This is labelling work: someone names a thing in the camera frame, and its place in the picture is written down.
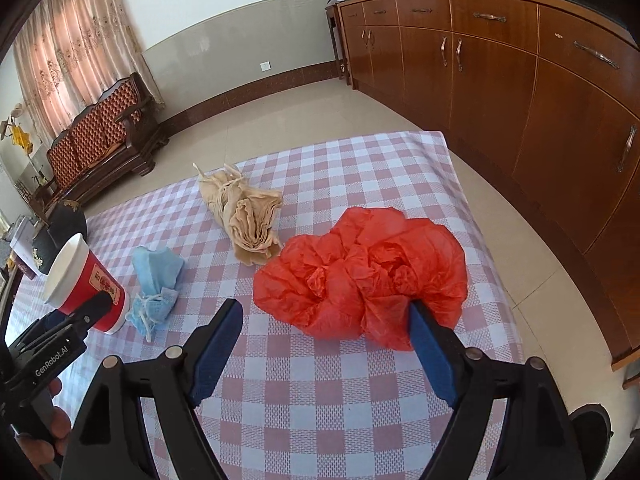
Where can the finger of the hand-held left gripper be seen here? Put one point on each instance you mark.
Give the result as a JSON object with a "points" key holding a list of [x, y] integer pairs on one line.
{"points": [[90, 312]]}

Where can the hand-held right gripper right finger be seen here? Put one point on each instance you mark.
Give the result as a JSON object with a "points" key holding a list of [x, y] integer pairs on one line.
{"points": [[432, 355]]}

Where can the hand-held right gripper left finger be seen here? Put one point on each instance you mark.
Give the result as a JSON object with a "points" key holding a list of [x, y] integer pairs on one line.
{"points": [[215, 350]]}

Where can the red paper cup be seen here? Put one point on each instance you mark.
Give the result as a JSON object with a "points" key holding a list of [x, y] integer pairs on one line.
{"points": [[92, 280]]}

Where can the red plastic bag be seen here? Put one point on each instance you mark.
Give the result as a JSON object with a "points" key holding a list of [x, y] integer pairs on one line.
{"points": [[350, 270]]}

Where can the person's left hand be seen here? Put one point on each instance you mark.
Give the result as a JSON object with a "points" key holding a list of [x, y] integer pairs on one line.
{"points": [[61, 430]]}

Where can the blue face mask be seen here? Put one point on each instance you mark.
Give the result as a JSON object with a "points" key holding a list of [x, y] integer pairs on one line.
{"points": [[155, 280]]}

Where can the maroon box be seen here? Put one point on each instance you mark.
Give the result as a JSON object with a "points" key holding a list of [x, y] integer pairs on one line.
{"points": [[22, 267]]}

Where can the white box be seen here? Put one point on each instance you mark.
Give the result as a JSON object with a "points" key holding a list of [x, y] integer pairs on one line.
{"points": [[22, 235]]}

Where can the pink checkered tablecloth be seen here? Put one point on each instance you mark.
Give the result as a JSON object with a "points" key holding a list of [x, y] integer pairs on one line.
{"points": [[325, 410]]}

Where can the wooden sofa with red cushions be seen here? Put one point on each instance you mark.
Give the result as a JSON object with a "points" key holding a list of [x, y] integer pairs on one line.
{"points": [[100, 135]]}

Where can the dark round stool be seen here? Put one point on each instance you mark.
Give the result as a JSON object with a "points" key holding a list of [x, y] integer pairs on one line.
{"points": [[592, 440]]}

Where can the yellow hanging ornament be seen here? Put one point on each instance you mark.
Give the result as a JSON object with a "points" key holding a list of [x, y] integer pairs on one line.
{"points": [[21, 137]]}

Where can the pink embroidered curtain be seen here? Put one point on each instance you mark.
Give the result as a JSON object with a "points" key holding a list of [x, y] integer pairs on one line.
{"points": [[75, 45]]}

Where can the long wooden cabinet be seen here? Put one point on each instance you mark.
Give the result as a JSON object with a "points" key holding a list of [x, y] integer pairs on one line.
{"points": [[500, 85]]}

